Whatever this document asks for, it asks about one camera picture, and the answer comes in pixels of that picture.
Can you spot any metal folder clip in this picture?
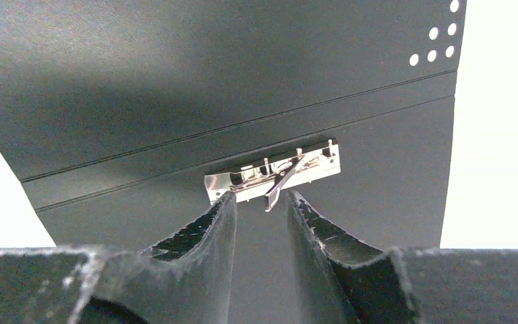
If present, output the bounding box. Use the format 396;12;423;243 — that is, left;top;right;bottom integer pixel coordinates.
204;138;341;212

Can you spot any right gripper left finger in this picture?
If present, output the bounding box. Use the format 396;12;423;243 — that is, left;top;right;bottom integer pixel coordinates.
0;192;237;323

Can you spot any red and black folder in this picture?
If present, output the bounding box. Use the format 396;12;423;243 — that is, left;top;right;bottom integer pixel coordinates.
0;1;467;323

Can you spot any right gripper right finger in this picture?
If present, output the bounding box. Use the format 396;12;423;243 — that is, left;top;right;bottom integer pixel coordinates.
287;191;518;323

